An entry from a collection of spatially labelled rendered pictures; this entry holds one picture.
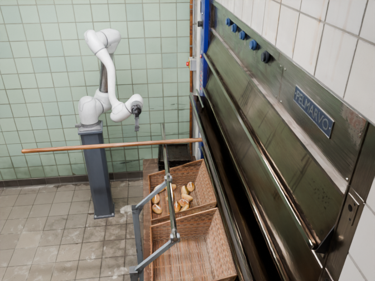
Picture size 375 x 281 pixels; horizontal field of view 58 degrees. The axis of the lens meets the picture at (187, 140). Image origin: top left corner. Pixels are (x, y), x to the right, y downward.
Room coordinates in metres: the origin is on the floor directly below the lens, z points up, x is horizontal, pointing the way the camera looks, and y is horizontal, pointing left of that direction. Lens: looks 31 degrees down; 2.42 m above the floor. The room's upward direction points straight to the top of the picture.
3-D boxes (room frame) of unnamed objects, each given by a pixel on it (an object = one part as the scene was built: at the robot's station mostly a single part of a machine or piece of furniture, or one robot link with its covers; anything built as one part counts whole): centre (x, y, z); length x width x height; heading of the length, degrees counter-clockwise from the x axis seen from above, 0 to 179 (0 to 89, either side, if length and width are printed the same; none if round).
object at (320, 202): (1.52, -0.27, 1.80); 1.79 x 0.11 x 0.19; 7
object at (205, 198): (2.06, 0.06, 0.72); 0.56 x 0.49 x 0.28; 8
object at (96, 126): (2.65, 0.88, 1.03); 0.22 x 0.18 x 0.06; 101
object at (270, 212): (1.52, -0.27, 1.54); 1.79 x 0.11 x 0.19; 7
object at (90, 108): (2.66, 0.86, 1.17); 0.18 x 0.16 x 0.22; 150
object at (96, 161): (2.65, 0.86, 0.50); 0.21 x 0.21 x 1.00; 11
